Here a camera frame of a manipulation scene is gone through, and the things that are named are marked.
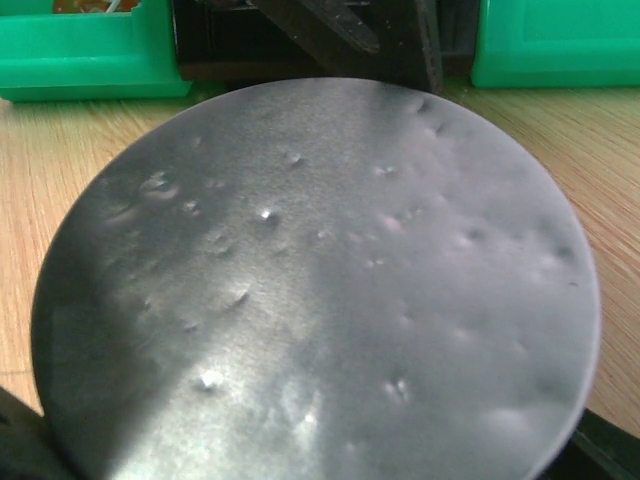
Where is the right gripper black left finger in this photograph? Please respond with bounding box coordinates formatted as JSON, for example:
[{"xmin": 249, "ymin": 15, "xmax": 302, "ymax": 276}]
[{"xmin": 1, "ymin": 388, "xmax": 70, "ymax": 479}]

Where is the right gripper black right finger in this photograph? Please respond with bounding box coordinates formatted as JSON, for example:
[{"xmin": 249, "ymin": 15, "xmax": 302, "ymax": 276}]
[{"xmin": 549, "ymin": 409, "xmax": 639, "ymax": 480}]

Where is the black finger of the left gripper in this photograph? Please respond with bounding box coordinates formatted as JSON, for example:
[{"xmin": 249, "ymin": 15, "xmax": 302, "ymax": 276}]
[
  {"xmin": 379, "ymin": 0, "xmax": 443, "ymax": 93},
  {"xmin": 254, "ymin": 0, "xmax": 380, "ymax": 79}
]

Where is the green bin with gummy candies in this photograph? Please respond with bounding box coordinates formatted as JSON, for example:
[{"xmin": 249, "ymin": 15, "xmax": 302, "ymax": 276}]
[{"xmin": 471, "ymin": 0, "xmax": 639, "ymax": 88}]

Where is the black bin with lollipops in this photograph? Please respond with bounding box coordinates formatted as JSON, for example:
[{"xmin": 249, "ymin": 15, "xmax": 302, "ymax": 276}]
[{"xmin": 171, "ymin": 1, "xmax": 480, "ymax": 81}]

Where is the silver metal jar lid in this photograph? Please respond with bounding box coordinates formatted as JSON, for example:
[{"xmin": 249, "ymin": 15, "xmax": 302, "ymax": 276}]
[{"xmin": 32, "ymin": 78, "xmax": 601, "ymax": 479}]

